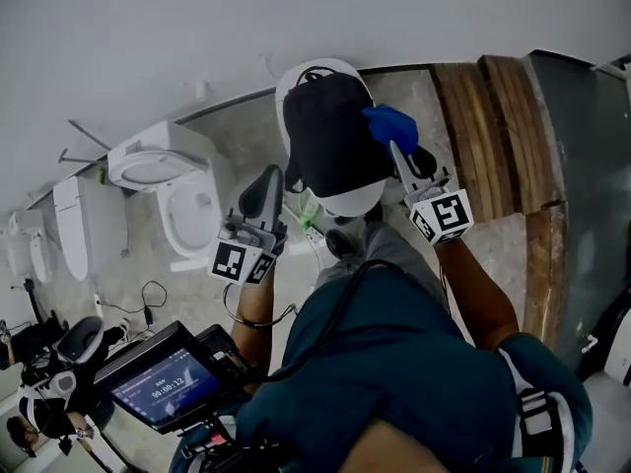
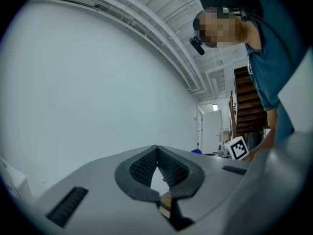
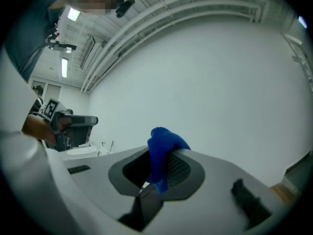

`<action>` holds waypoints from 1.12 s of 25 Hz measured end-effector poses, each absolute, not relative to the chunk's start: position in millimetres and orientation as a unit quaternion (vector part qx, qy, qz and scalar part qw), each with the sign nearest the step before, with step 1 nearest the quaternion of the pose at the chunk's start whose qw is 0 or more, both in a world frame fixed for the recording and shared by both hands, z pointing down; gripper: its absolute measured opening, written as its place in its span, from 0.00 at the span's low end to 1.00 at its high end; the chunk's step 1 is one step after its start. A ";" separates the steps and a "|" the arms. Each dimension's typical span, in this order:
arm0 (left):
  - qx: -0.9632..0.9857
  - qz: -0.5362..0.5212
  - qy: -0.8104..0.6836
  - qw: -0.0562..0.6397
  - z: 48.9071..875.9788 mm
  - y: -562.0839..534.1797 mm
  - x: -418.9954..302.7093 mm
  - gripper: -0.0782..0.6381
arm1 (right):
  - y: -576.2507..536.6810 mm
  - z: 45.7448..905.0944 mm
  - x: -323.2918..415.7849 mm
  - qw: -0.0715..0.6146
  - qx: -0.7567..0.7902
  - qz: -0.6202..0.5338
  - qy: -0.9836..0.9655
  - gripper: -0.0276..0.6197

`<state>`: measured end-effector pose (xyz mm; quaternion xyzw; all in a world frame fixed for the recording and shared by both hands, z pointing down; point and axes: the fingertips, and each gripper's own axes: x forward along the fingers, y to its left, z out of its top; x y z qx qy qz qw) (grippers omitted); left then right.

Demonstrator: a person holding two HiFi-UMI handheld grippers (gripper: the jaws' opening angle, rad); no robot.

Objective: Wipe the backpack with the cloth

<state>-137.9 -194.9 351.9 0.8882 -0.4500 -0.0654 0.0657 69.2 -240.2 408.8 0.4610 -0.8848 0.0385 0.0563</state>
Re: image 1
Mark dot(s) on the white power strip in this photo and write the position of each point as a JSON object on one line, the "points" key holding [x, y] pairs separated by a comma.
{"points": [[314, 244]]}

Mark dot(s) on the black backpack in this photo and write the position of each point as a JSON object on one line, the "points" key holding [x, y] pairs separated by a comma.
{"points": [[330, 136]]}

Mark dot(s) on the person's teal shirt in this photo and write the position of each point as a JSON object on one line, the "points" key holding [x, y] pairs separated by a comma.
{"points": [[394, 362]]}

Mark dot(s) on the black stand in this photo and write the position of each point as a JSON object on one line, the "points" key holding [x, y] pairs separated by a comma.
{"points": [[42, 308]]}

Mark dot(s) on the blue cloth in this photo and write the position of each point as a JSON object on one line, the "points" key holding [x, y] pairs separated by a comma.
{"points": [[392, 125]]}

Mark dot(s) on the grey and white chair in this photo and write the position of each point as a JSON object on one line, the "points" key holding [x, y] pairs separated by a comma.
{"points": [[81, 338]]}

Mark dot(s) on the brown wooden plank stack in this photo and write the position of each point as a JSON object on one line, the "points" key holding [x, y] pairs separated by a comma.
{"points": [[493, 136]]}

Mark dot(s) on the person's grey trouser leg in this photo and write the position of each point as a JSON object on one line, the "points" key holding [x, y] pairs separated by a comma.
{"points": [[389, 254]]}

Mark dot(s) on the grey metal rod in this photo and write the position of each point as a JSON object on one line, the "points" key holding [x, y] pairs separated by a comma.
{"points": [[89, 136]]}

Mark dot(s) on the person's right forearm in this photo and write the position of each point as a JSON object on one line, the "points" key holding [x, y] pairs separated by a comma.
{"points": [[475, 293]]}

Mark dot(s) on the person's left forearm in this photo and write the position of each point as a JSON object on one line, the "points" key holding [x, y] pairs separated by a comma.
{"points": [[254, 308]]}

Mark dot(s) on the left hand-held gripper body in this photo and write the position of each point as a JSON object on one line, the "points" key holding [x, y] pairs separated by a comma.
{"points": [[235, 263]]}

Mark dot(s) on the person's black shoe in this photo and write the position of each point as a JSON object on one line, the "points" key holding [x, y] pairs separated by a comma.
{"points": [[339, 243]]}

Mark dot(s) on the black monitor screen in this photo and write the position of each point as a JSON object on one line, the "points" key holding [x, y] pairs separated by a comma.
{"points": [[165, 382]]}

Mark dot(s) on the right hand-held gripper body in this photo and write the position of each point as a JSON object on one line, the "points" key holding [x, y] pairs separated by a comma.
{"points": [[446, 215]]}

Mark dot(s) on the white toilet with closed lid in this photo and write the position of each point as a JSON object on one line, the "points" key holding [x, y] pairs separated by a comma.
{"points": [[79, 229]]}

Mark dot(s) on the weathered wooden beam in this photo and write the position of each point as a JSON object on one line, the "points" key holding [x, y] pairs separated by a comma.
{"points": [[544, 274]]}

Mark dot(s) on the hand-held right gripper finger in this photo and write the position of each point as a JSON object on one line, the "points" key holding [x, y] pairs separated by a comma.
{"points": [[426, 163], [403, 168]]}

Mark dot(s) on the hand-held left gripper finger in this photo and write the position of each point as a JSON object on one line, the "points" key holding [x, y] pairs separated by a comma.
{"points": [[279, 195], [256, 190]]}

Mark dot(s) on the white toilet with open lid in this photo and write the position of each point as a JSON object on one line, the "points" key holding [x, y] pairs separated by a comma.
{"points": [[182, 200]]}

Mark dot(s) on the grey metal panel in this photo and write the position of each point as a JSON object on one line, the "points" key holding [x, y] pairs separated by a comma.
{"points": [[596, 190]]}

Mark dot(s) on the black camera rig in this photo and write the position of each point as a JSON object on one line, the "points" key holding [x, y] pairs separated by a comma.
{"points": [[231, 453]]}

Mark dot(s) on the small white toilet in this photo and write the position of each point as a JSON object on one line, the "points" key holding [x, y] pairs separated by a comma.
{"points": [[29, 247]]}

